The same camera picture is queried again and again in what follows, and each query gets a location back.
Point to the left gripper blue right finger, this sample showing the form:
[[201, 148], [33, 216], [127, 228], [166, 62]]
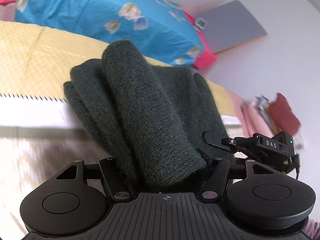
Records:
[[216, 183]]

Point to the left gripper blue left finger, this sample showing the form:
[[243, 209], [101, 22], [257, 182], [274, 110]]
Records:
[[114, 179]]

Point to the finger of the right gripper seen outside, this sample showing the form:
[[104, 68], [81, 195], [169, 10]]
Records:
[[215, 140]]

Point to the dark green knit sweater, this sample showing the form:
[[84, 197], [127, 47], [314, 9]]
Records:
[[151, 118]]

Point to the stack of folded clothes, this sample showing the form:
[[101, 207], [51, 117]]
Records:
[[269, 117]]

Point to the yellow patterned bedspread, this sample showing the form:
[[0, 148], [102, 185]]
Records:
[[35, 63]]

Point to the grey board with wood edge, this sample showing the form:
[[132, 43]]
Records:
[[230, 25]]

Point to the small white digital clock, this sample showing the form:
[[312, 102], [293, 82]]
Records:
[[200, 23]]

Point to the blue floral quilt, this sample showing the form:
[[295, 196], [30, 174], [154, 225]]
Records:
[[105, 17]]

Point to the red bed sheet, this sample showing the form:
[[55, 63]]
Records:
[[202, 52]]

